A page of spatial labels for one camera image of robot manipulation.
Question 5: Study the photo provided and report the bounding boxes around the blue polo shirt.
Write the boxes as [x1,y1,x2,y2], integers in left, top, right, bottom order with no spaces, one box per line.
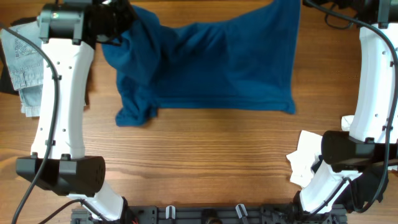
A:
[102,1,301,126]

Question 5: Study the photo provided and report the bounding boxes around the white t-shirt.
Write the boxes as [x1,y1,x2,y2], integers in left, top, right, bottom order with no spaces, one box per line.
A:
[285,114,398,188]

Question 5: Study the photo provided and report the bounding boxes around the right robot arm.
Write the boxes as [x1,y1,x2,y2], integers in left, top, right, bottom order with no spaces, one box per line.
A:
[295,0,397,220]

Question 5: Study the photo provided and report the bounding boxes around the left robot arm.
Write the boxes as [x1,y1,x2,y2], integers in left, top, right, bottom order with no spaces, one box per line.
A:
[16,1,138,223]

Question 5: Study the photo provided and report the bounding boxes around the folded light blue jeans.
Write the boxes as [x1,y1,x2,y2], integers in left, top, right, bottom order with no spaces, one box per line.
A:
[1,30,44,117]

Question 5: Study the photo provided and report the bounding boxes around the folded black garment under jeans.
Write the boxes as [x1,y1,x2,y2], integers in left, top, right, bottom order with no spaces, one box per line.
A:
[1,17,36,95]

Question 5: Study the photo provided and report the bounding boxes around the black garment at right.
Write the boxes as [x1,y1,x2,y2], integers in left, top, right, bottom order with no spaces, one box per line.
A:
[335,166,383,213]

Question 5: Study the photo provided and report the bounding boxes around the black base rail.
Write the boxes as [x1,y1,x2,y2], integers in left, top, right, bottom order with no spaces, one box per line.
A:
[70,203,348,224]

